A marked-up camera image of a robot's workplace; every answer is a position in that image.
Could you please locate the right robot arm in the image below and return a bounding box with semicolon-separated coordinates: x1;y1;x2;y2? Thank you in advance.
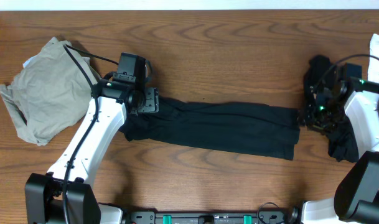
300;63;379;223

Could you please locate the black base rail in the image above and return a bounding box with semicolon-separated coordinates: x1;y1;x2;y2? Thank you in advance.
98;202;302;224

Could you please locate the white garment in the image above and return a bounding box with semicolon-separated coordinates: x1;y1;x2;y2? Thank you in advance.
368;34;379;83

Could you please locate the beige crumpled garment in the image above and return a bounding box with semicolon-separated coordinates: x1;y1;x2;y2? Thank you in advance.
0;37;100;146

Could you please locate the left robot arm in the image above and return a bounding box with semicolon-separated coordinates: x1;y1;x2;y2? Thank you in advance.
25;53;159;223

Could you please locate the black shirt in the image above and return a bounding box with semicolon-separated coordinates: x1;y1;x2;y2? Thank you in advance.
119;98;300;160

